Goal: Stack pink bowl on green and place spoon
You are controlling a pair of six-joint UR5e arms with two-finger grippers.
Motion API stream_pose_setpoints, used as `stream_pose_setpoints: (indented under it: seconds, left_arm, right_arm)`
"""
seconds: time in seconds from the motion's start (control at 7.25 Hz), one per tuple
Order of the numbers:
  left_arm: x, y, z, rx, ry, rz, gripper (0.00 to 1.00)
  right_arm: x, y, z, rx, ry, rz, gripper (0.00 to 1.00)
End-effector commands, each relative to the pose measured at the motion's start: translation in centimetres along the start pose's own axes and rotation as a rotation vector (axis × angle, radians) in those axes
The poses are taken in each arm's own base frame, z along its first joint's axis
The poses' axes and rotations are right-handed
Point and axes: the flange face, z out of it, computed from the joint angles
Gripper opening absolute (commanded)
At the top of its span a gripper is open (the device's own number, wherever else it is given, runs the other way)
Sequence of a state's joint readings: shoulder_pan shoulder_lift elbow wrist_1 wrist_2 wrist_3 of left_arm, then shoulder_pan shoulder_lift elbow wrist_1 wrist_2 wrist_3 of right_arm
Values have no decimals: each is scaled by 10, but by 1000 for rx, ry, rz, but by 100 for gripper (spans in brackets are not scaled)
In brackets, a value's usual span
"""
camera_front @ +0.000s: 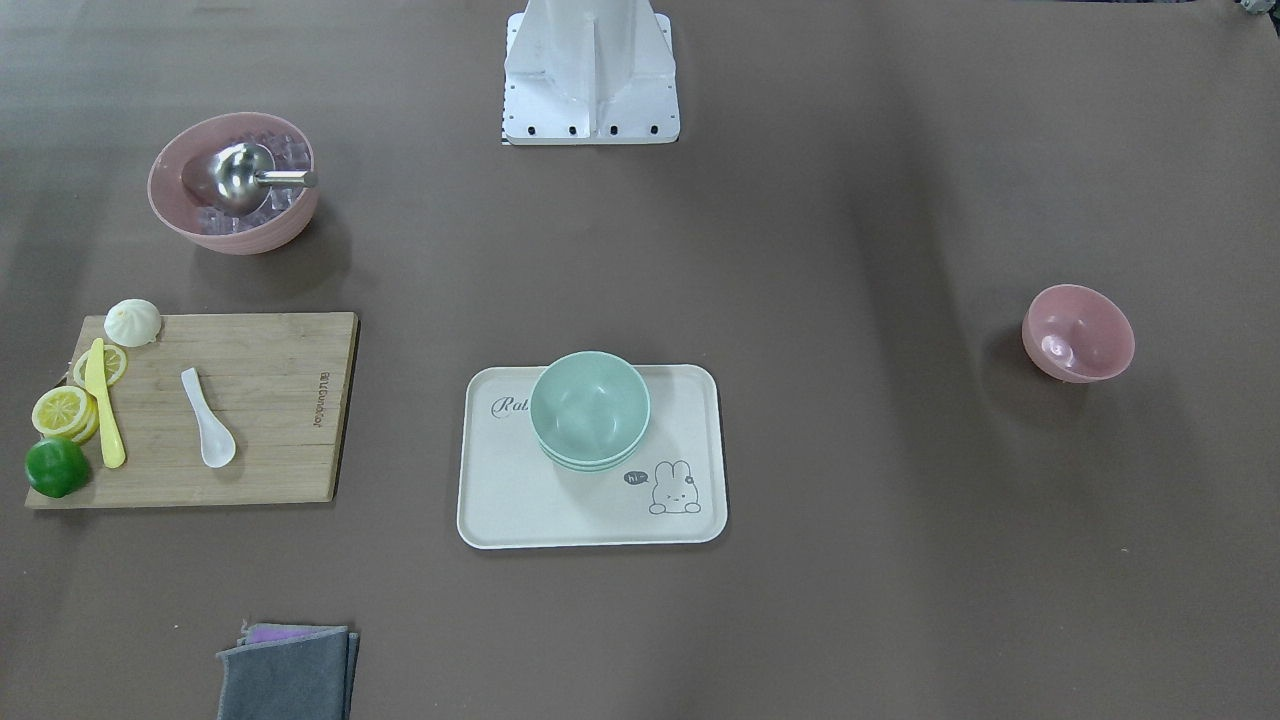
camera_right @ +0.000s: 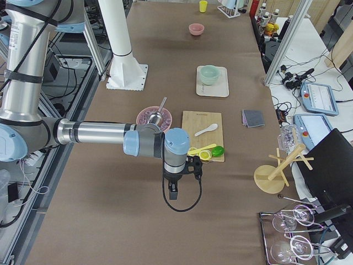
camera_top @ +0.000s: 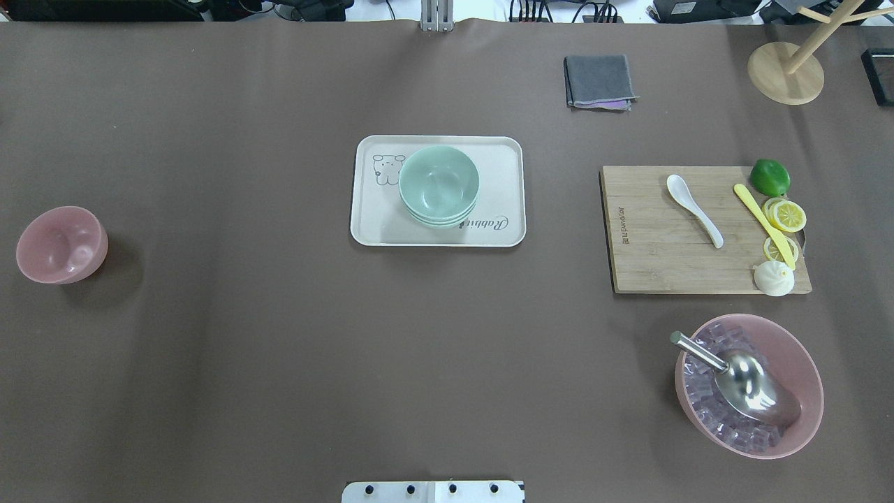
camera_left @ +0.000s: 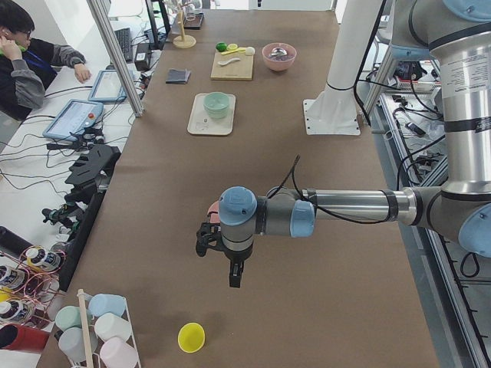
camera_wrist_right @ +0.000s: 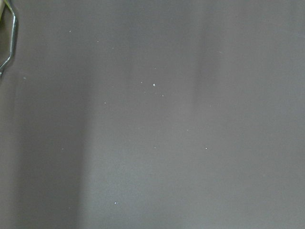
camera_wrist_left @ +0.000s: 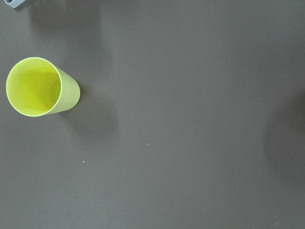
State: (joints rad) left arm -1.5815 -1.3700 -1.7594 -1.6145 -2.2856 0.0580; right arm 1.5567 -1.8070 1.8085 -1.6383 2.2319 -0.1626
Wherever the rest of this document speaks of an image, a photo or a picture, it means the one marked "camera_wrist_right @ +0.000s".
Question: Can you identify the bamboo cutting board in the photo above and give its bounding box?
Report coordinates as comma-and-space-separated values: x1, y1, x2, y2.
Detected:
0, 0, 18, 77

